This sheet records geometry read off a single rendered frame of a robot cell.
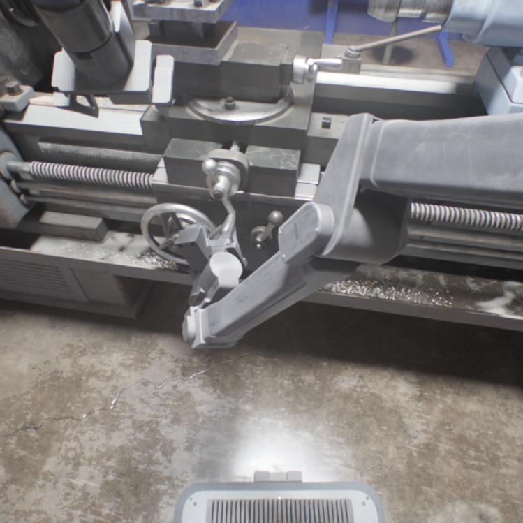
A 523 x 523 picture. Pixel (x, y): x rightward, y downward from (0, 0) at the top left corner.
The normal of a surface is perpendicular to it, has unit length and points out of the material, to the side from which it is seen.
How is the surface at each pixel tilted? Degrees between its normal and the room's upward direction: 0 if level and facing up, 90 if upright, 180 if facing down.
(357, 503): 0
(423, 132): 61
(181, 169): 90
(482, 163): 69
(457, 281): 0
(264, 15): 90
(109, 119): 36
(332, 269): 31
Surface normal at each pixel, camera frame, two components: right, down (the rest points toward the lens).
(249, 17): -0.17, 0.75
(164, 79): 0.00, -0.18
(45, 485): 0.00, -0.65
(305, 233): -0.88, -0.08
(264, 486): 0.00, -1.00
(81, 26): 0.42, 0.89
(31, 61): 0.99, 0.13
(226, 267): 0.44, -0.53
